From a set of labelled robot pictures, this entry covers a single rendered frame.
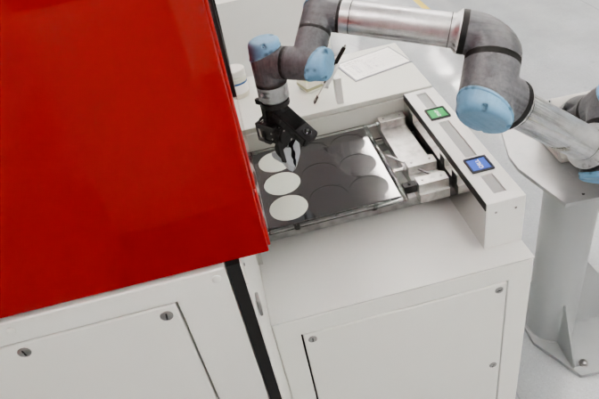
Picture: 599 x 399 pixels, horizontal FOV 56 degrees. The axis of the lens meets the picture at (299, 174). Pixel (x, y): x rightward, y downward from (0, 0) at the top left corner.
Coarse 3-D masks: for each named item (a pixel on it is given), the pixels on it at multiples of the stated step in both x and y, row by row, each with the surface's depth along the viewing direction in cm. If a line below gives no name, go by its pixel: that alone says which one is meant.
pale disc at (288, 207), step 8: (280, 200) 148; (288, 200) 148; (296, 200) 147; (304, 200) 147; (272, 208) 146; (280, 208) 146; (288, 208) 145; (296, 208) 145; (304, 208) 144; (280, 216) 143; (288, 216) 142; (296, 216) 142
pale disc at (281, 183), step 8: (272, 176) 157; (280, 176) 157; (288, 176) 156; (296, 176) 155; (272, 184) 154; (280, 184) 154; (288, 184) 153; (296, 184) 152; (272, 192) 151; (280, 192) 151; (288, 192) 150
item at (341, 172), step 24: (312, 144) 167; (336, 144) 165; (360, 144) 163; (312, 168) 157; (336, 168) 156; (360, 168) 154; (384, 168) 152; (264, 192) 152; (312, 192) 149; (336, 192) 147; (360, 192) 146; (384, 192) 144; (312, 216) 141
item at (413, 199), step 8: (408, 200) 149; (416, 200) 150; (384, 208) 149; (392, 208) 150; (344, 216) 148; (352, 216) 149; (360, 216) 149; (312, 224) 147; (320, 224) 148; (328, 224) 149; (280, 232) 147; (288, 232) 147; (296, 232) 148; (272, 240) 148
